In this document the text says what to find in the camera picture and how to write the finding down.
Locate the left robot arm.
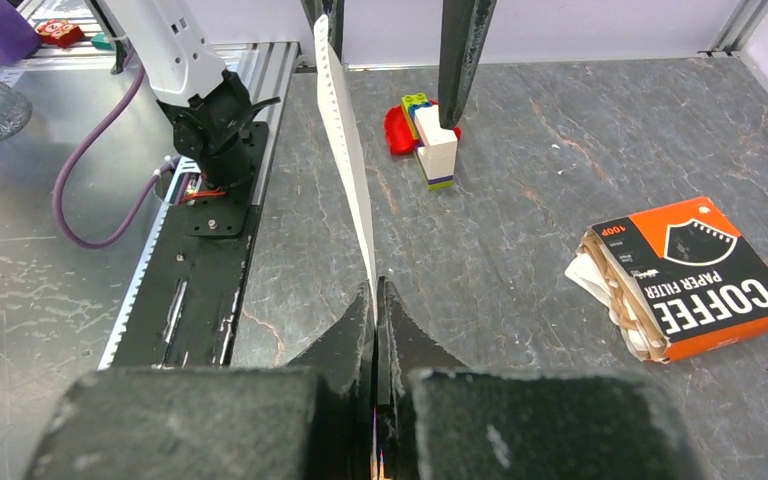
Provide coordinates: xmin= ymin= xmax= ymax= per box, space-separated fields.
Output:
xmin=108 ymin=1 xmax=496 ymax=188

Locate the colourful block stack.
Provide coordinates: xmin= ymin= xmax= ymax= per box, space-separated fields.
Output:
xmin=383 ymin=93 xmax=462 ymax=190

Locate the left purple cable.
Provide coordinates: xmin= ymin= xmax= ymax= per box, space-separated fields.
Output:
xmin=51 ymin=59 xmax=183 ymax=251

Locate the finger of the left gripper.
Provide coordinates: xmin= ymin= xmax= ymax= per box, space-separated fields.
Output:
xmin=437 ymin=0 xmax=497 ymax=129
xmin=301 ymin=0 xmax=345 ymax=60

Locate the aluminium frame rail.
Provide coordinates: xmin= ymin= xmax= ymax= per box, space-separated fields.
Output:
xmin=0 ymin=40 xmax=302 ymax=371

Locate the white paper filter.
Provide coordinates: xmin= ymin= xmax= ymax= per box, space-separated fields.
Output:
xmin=312 ymin=15 xmax=378 ymax=318

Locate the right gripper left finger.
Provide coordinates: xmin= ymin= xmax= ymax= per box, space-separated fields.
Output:
xmin=24 ymin=283 xmax=376 ymax=479

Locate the coffee filter box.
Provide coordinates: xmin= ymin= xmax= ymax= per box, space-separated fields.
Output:
xmin=565 ymin=197 xmax=768 ymax=364

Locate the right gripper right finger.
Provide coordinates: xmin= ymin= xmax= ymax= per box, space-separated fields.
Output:
xmin=376 ymin=278 xmax=702 ymax=479

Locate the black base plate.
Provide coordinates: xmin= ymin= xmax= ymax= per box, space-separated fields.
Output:
xmin=99 ymin=182 xmax=262 ymax=369

